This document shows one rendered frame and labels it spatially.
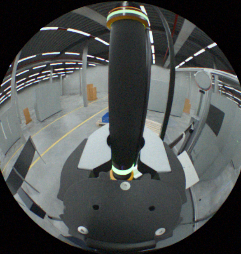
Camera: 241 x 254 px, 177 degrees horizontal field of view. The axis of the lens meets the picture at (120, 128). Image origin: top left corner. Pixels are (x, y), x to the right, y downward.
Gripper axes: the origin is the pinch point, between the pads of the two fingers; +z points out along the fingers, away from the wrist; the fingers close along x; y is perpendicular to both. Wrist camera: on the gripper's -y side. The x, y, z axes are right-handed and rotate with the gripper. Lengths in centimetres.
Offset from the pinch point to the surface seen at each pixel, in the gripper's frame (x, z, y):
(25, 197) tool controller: -68, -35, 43
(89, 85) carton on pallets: -331, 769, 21
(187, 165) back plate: 41, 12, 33
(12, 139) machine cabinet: -623, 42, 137
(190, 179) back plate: 40, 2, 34
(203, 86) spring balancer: 57, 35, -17
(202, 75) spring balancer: 56, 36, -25
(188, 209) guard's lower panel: 70, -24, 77
